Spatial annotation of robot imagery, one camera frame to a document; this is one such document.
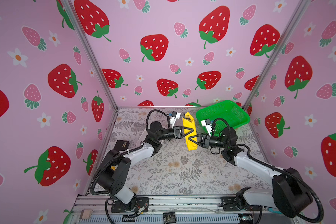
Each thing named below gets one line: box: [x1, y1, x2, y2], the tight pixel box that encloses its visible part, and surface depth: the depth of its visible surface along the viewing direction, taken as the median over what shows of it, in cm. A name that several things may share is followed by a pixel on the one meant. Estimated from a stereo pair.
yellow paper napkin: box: [182, 112, 198, 151], surface depth 72 cm
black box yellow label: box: [113, 140, 130, 152], surface depth 98 cm
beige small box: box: [79, 209, 94, 220], surface depth 71 cm
